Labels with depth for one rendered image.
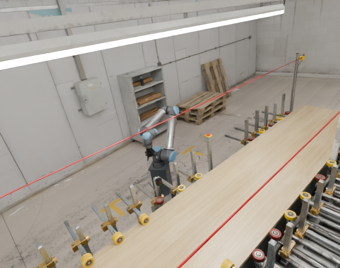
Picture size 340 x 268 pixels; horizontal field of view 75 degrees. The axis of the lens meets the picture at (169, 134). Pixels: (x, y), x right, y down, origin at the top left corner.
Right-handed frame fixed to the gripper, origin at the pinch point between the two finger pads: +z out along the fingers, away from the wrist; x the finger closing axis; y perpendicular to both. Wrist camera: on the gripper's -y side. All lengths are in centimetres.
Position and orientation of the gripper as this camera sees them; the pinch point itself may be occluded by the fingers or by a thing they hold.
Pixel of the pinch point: (152, 161)
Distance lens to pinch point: 264.7
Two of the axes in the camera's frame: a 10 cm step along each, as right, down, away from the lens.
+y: -7.1, -2.3, 6.6
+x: -6.9, 4.1, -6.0
